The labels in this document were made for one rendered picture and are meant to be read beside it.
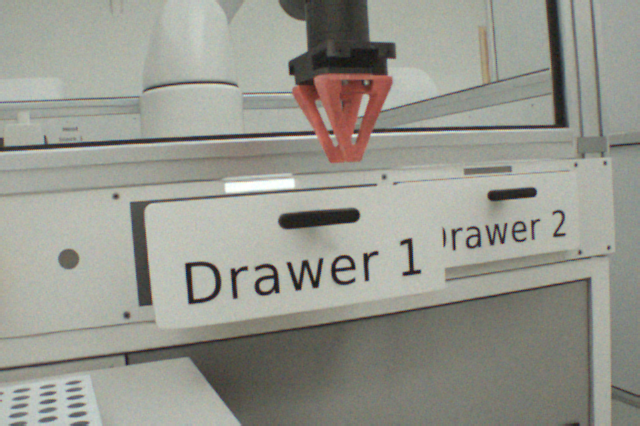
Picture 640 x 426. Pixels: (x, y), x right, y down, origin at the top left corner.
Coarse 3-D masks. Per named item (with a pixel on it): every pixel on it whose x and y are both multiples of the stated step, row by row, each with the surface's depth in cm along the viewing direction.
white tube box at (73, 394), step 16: (32, 384) 46; (48, 384) 46; (64, 384) 46; (80, 384) 46; (0, 400) 43; (16, 400) 43; (32, 400) 42; (48, 400) 43; (64, 400) 42; (80, 400) 42; (0, 416) 39; (16, 416) 40; (32, 416) 39; (48, 416) 39; (64, 416) 39; (80, 416) 40; (96, 416) 39
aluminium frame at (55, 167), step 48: (576, 0) 88; (576, 48) 88; (576, 96) 88; (48, 144) 64; (96, 144) 66; (144, 144) 66; (192, 144) 68; (240, 144) 70; (288, 144) 72; (336, 144) 74; (384, 144) 76; (432, 144) 79; (480, 144) 82; (528, 144) 85; (576, 144) 88; (0, 192) 61; (48, 192) 63
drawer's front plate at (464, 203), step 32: (448, 192) 78; (480, 192) 80; (544, 192) 84; (576, 192) 86; (448, 224) 78; (480, 224) 80; (512, 224) 82; (544, 224) 84; (576, 224) 86; (448, 256) 78; (480, 256) 80; (512, 256) 82
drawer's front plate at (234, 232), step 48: (336, 192) 59; (384, 192) 61; (432, 192) 63; (192, 240) 54; (240, 240) 56; (288, 240) 57; (336, 240) 59; (384, 240) 61; (432, 240) 63; (192, 288) 54; (240, 288) 56; (288, 288) 57; (336, 288) 59; (384, 288) 61; (432, 288) 63
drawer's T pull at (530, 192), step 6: (492, 192) 76; (498, 192) 77; (504, 192) 77; (510, 192) 77; (516, 192) 78; (522, 192) 78; (528, 192) 78; (534, 192) 79; (492, 198) 76; (498, 198) 77; (504, 198) 77; (510, 198) 77; (516, 198) 78
